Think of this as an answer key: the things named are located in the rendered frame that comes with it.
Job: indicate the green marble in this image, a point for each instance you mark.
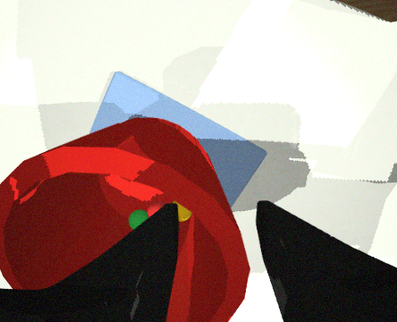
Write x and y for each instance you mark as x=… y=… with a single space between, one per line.
x=137 y=217

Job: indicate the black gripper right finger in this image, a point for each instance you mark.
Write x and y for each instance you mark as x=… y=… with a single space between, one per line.
x=317 y=278

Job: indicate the yellow marble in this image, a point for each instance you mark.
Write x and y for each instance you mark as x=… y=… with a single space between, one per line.
x=183 y=213

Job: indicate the red cup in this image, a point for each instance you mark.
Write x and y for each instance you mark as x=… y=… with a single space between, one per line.
x=61 y=209

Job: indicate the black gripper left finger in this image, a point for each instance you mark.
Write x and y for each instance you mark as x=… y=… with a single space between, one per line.
x=130 y=282

